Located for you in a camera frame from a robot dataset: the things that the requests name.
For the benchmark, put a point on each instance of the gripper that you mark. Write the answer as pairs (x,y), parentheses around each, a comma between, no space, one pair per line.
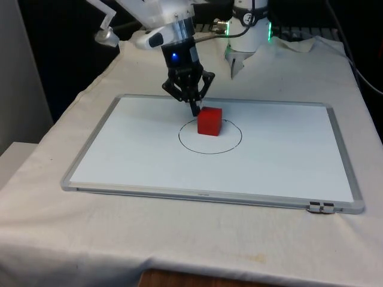
(181,58)

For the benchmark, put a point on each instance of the red cube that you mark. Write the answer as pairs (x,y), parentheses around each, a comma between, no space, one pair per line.
(209,122)

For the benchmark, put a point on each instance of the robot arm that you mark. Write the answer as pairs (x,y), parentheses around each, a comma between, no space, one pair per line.
(248,42)

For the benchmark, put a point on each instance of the whiteboard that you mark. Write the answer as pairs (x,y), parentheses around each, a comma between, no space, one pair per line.
(209,167)

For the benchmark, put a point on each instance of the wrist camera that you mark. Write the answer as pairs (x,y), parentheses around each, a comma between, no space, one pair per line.
(149,39)

